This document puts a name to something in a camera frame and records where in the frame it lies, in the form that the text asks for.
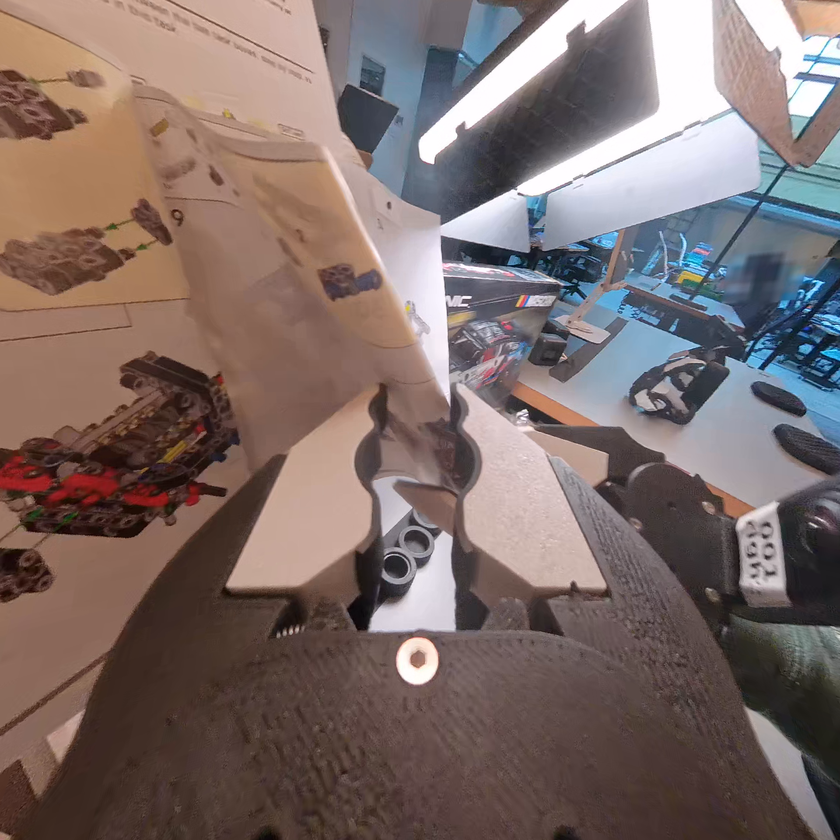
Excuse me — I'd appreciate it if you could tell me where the black and white object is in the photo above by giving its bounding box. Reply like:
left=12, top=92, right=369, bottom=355
left=629, top=353, right=731, bottom=425

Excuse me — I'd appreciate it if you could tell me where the lego instruction booklet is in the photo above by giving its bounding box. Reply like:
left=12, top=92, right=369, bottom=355
left=0, top=0, right=476, bottom=729

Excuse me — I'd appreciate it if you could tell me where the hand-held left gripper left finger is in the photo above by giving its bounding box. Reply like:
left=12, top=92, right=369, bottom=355
left=225, top=385, right=389, bottom=614

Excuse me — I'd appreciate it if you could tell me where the overhead light panel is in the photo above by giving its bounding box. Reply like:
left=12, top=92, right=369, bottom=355
left=418, top=0, right=765, bottom=253

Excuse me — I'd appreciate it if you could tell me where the cardboard panel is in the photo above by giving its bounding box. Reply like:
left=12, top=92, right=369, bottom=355
left=712, top=0, right=840, bottom=168

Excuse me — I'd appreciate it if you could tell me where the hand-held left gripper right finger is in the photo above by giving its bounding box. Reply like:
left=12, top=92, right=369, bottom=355
left=450, top=382, right=609, bottom=614

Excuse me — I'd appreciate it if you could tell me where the lego set box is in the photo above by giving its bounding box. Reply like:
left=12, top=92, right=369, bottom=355
left=443, top=261, right=564, bottom=398

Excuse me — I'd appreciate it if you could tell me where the black textured oval pad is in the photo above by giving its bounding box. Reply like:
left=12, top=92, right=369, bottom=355
left=750, top=381, right=808, bottom=417
left=773, top=423, right=840, bottom=475

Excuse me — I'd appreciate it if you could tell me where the small black camera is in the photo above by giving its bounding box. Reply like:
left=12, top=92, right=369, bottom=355
left=527, top=331, right=571, bottom=368

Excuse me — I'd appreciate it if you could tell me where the grey table with wooden edge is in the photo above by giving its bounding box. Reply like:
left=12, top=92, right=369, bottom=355
left=511, top=282, right=840, bottom=519

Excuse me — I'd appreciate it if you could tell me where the person's right forearm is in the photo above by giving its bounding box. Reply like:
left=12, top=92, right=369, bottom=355
left=718, top=613, right=840, bottom=828

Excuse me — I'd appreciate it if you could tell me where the wooden stand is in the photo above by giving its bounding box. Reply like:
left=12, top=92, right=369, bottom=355
left=564, top=226, right=641, bottom=347

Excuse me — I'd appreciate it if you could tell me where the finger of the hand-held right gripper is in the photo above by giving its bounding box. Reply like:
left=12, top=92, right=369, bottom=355
left=392, top=478, right=462, bottom=539
left=525, top=425, right=613, bottom=488

